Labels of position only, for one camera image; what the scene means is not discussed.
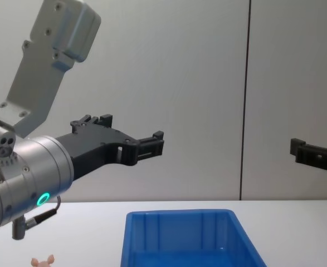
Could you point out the blue plastic bin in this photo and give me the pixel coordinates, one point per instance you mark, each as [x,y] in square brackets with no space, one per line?
[191,242]

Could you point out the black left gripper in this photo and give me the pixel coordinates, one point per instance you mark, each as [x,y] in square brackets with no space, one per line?
[88,155]

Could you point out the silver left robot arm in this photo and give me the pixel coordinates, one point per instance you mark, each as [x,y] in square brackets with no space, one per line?
[26,167]

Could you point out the small pink toy figure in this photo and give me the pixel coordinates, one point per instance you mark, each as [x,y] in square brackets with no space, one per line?
[44,261]

